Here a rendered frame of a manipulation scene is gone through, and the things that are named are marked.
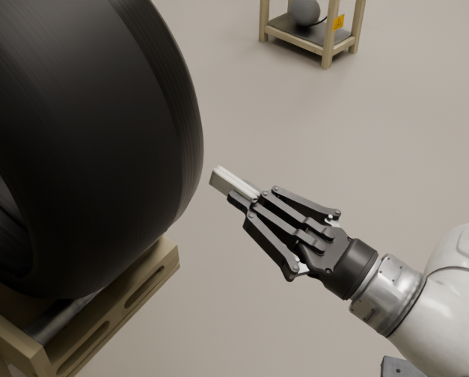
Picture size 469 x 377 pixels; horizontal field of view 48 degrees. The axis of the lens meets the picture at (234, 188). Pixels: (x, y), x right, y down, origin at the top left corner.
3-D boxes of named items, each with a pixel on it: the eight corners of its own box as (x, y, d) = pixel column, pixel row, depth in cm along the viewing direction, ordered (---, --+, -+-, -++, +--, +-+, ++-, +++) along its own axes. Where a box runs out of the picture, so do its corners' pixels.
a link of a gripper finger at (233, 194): (261, 216, 69) (248, 230, 67) (230, 195, 70) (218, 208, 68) (264, 209, 68) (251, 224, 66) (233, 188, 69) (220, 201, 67)
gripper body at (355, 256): (390, 241, 65) (328, 200, 67) (362, 286, 60) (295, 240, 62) (366, 271, 71) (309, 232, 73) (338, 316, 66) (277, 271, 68)
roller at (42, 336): (20, 347, 90) (37, 360, 88) (12, 331, 87) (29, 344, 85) (153, 227, 112) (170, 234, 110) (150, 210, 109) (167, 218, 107)
